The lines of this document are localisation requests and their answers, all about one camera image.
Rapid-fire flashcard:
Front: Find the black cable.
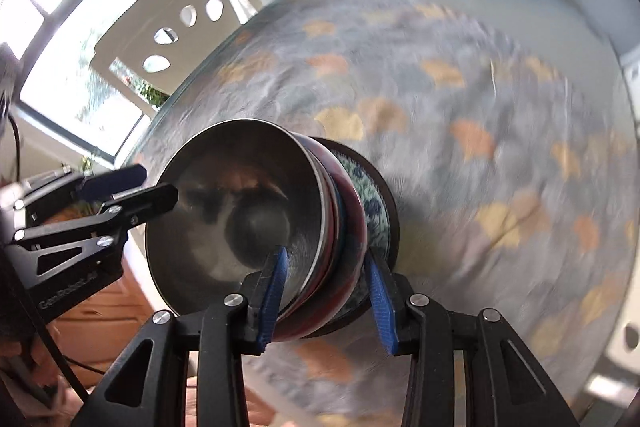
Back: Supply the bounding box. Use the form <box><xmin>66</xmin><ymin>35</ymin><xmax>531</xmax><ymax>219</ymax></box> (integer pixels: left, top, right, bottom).
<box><xmin>5</xmin><ymin>112</ymin><xmax>26</xmax><ymax>182</ymax></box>

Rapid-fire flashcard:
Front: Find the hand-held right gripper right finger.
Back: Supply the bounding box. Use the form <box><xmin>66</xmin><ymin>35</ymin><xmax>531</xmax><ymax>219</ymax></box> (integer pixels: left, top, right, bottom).
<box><xmin>363</xmin><ymin>252</ymin><xmax>571</xmax><ymax>427</ymax></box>

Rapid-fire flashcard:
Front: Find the fan-patterned tablecloth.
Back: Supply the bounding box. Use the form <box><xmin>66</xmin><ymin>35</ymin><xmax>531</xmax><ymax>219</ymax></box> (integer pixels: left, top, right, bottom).
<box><xmin>135</xmin><ymin>0</ymin><xmax>636</xmax><ymax>427</ymax></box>

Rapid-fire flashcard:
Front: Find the pink steel-lined bowl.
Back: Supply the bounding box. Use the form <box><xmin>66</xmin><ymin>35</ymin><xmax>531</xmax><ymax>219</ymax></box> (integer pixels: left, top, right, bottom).
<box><xmin>145</xmin><ymin>119</ymin><xmax>335</xmax><ymax>315</ymax></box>

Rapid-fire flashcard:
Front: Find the green potted plant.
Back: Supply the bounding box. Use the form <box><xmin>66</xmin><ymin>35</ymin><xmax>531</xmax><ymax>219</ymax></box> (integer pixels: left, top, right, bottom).
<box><xmin>132</xmin><ymin>77</ymin><xmax>173</xmax><ymax>110</ymax></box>

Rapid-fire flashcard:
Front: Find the pink printed bowl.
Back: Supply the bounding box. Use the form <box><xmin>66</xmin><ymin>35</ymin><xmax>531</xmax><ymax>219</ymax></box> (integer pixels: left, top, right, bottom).
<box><xmin>295</xmin><ymin>133</ymin><xmax>369</xmax><ymax>342</ymax></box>

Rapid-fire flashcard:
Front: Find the blue floral ceramic plate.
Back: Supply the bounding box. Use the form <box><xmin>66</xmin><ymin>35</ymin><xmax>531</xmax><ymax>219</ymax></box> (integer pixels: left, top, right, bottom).
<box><xmin>320</xmin><ymin>138</ymin><xmax>396</xmax><ymax>325</ymax></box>
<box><xmin>325</xmin><ymin>137</ymin><xmax>402</xmax><ymax>338</ymax></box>

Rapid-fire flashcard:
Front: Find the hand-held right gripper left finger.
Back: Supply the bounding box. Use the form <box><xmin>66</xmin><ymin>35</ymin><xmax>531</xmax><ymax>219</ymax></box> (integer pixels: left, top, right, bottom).
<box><xmin>72</xmin><ymin>246</ymin><xmax>290</xmax><ymax>427</ymax></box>

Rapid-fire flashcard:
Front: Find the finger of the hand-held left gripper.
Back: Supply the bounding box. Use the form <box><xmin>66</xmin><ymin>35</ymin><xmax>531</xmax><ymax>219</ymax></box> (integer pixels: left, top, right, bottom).
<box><xmin>5</xmin><ymin>183</ymin><xmax>180</xmax><ymax>292</ymax></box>
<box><xmin>11</xmin><ymin>163</ymin><xmax>149</xmax><ymax>222</ymax></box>

